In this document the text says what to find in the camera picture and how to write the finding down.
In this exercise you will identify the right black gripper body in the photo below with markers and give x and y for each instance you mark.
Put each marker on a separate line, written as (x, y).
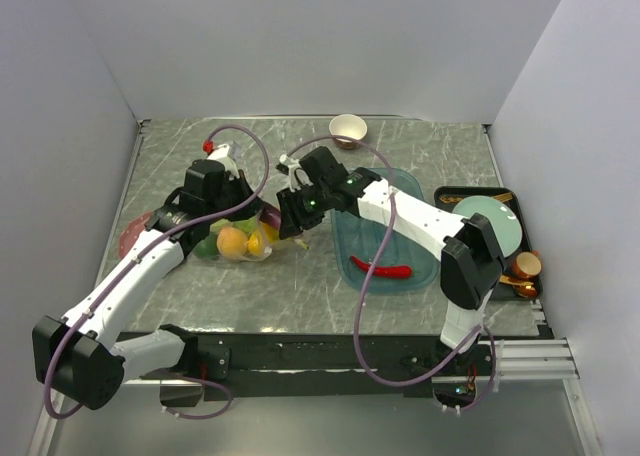
(306, 203)

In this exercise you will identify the yellow green mango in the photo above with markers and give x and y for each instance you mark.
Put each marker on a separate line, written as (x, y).
(272, 234)

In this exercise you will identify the clear zip top bag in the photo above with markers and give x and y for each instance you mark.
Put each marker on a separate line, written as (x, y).
(226, 154)

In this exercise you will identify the beige ceramic bowl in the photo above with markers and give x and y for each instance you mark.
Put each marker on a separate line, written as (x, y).
(347, 128)

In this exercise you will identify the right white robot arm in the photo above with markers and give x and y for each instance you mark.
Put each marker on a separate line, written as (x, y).
(467, 248)

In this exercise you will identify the pink plate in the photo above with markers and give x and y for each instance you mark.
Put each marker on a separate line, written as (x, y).
(130, 234)

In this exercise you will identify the light green plate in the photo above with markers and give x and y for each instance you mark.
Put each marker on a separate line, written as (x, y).
(506, 225)

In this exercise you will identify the yellow lemon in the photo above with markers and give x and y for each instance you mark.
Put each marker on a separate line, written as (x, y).
(257, 244)

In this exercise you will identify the purple eggplant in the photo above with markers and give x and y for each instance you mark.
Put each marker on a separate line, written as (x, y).
(272, 216)

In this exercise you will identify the teal plastic food tray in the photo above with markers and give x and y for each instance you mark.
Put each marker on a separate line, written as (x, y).
(362, 238)

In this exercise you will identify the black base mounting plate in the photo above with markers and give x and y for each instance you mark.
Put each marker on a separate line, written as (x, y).
(281, 364)

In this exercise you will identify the orange fruit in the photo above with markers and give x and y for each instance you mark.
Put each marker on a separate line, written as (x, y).
(232, 243)

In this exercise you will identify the pale green cabbage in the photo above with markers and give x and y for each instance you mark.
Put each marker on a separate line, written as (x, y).
(247, 226)

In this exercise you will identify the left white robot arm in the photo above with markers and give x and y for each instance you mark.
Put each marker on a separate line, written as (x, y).
(79, 355)

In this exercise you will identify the wooden chopsticks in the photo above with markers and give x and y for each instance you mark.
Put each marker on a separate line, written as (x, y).
(503, 197)

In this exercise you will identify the red chili pepper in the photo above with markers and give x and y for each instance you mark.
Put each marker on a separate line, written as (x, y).
(388, 272)

